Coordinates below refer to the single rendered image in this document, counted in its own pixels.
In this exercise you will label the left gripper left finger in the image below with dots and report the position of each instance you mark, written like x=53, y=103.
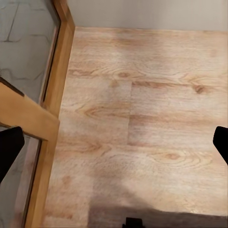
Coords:
x=11, y=142

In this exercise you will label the door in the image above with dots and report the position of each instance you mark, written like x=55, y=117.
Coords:
x=36, y=37

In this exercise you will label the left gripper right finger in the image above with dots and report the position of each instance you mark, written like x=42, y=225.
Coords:
x=220, y=141

